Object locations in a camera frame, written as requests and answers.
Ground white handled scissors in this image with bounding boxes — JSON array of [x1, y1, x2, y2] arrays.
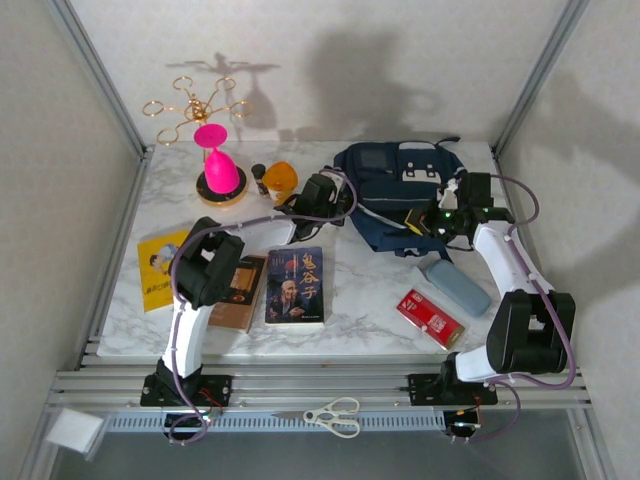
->
[[271, 397, 362, 440]]

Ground grey blue glasses case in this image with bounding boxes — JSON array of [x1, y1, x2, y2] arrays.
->
[[423, 258, 492, 318]]

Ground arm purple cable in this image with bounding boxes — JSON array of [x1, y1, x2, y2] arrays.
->
[[447, 174, 576, 445], [167, 169, 359, 446]]

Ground brown cover book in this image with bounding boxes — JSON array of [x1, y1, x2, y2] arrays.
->
[[207, 253, 270, 335]]

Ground cup with orange lid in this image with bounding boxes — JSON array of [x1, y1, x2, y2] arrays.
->
[[263, 160, 300, 206]]

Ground red packet in clear wrap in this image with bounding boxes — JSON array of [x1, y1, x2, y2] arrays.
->
[[396, 287, 469, 351]]

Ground grey slotted cable duct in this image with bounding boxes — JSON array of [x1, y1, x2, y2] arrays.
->
[[107, 412, 446, 434]]

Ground yellow cartoon cover book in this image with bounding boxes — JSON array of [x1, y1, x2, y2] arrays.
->
[[137, 229, 194, 314]]

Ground aluminium frame post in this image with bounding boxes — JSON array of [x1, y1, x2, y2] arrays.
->
[[492, 0, 591, 156], [42, 0, 151, 156]]

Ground aluminium side rail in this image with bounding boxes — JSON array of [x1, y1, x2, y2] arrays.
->
[[74, 144, 154, 371]]

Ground dark book with old man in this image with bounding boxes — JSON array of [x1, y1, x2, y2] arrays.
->
[[264, 245, 326, 329]]

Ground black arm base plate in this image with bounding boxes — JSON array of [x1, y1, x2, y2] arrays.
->
[[139, 373, 234, 407], [407, 372, 500, 406]]

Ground small circuit board green LED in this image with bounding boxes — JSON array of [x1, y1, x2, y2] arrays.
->
[[442, 407, 484, 439], [164, 409, 224, 436]]

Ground aluminium grooved frame rail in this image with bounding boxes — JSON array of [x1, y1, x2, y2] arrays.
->
[[47, 367, 594, 414]]

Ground pink wine glass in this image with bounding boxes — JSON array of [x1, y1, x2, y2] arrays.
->
[[193, 123, 241, 196]]

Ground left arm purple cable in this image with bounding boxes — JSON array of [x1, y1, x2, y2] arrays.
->
[[167, 169, 359, 446]]

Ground white card in plastic sleeve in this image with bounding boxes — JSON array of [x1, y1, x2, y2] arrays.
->
[[43, 407, 106, 461]]

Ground gold wire glass rack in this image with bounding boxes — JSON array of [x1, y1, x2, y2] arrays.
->
[[142, 75, 254, 209]]

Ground navy blue student backpack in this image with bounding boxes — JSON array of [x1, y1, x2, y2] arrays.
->
[[332, 137, 469, 264]]

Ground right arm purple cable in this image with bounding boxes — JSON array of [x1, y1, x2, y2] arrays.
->
[[447, 174, 576, 445]]

